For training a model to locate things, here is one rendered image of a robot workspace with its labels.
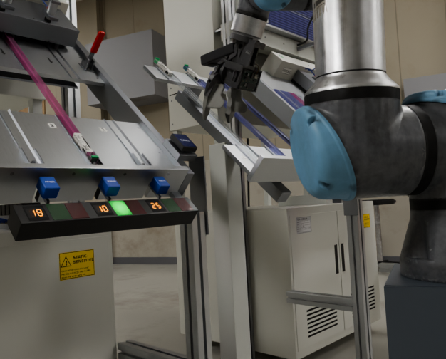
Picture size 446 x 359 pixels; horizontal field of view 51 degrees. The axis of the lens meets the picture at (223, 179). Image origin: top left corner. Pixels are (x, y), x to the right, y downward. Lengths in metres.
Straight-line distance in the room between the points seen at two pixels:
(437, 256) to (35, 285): 0.83
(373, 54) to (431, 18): 4.06
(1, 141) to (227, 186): 0.61
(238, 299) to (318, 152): 0.79
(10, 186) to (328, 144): 0.48
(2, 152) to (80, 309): 0.50
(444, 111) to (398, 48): 3.97
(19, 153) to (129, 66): 4.30
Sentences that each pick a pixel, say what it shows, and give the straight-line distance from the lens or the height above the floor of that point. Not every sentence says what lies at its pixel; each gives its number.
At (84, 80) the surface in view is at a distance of 1.19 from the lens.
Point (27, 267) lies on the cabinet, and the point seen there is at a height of 0.54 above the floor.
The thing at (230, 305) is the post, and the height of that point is 0.38.
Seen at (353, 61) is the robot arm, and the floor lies 0.81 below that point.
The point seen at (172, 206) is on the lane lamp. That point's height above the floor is 0.65.
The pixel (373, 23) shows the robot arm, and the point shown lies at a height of 0.86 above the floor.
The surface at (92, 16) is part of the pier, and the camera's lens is 5.95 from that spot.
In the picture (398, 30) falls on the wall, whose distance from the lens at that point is 4.63.
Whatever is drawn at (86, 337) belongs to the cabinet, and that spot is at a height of 0.36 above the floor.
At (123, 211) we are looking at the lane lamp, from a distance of 0.80.
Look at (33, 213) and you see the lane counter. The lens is 0.73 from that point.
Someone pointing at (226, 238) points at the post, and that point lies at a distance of 1.24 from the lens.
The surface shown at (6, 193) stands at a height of 0.69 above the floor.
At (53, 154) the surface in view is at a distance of 0.85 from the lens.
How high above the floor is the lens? 0.66
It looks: 3 degrees up
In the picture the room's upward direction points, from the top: 3 degrees counter-clockwise
